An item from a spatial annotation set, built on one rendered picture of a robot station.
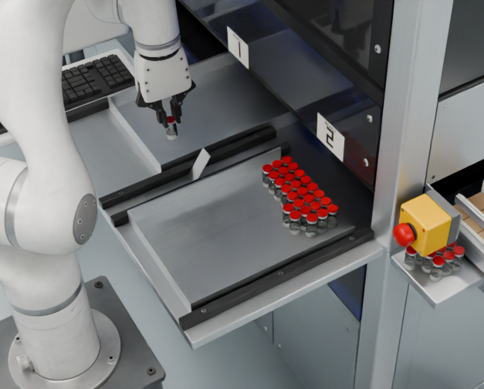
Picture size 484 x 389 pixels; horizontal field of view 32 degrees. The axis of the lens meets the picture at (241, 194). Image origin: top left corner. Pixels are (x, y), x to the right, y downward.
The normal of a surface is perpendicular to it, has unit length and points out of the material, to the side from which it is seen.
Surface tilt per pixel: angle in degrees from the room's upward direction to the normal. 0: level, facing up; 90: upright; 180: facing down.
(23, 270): 32
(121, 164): 0
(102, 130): 0
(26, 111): 58
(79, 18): 90
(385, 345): 90
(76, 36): 90
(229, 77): 0
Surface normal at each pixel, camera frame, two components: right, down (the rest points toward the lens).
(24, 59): 0.24, 0.33
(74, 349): 0.59, 0.55
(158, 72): 0.39, 0.62
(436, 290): -0.04, -0.71
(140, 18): -0.33, 0.65
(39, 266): 0.21, -0.32
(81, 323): 0.87, 0.33
